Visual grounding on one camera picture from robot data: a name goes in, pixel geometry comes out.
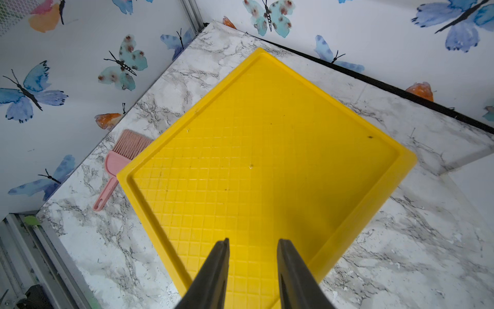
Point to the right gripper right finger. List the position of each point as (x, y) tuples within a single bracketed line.
[(298, 288)]

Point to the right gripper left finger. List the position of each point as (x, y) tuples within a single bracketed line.
[(208, 290)]

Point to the yellow plastic drawer cabinet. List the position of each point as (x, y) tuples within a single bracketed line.
[(266, 155)]

